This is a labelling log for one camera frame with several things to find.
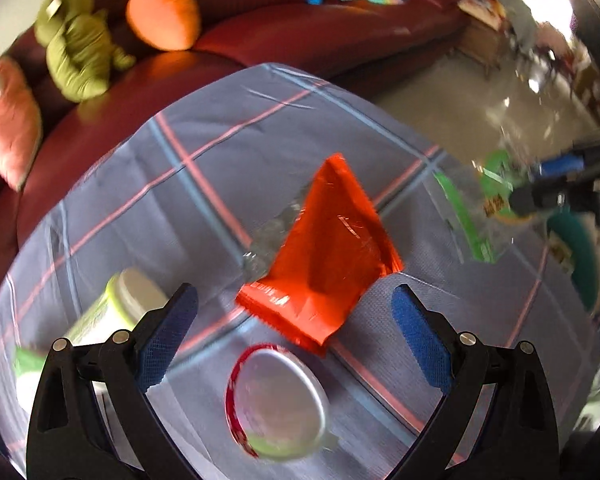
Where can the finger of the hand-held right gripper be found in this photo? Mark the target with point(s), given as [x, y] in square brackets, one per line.
[535, 199]
[560, 166]

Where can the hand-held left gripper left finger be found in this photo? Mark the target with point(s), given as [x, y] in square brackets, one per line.
[162, 342]

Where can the dark red leather sofa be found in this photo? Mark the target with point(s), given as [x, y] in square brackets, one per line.
[280, 35]

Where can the green round snack packet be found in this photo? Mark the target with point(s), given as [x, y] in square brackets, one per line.
[500, 185]

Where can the plaid grey tablecloth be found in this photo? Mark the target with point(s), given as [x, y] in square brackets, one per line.
[205, 170]

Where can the white bottle with green label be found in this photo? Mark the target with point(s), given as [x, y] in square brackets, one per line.
[117, 312]

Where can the clear zip bag green strip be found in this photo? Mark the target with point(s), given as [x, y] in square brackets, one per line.
[467, 225]

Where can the orange carrot plush toy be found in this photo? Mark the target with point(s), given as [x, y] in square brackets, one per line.
[162, 12]

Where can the green frog plush toy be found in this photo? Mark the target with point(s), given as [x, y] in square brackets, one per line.
[77, 45]

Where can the wooden low cabinet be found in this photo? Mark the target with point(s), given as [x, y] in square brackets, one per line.
[480, 42]

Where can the red rimmed sealed cup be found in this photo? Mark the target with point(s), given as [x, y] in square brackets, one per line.
[275, 410]

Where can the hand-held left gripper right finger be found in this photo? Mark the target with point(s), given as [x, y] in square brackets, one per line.
[422, 342]

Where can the pink plush toy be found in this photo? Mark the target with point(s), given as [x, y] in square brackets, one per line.
[10, 120]

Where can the orange foil packet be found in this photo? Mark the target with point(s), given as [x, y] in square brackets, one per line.
[330, 265]

